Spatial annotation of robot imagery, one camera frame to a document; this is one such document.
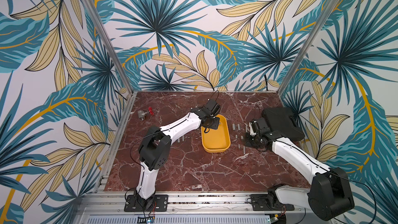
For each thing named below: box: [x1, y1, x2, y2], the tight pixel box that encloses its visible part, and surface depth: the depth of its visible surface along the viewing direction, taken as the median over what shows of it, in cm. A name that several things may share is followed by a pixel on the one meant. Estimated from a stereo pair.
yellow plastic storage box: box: [201, 114, 231, 153], surface depth 94 cm
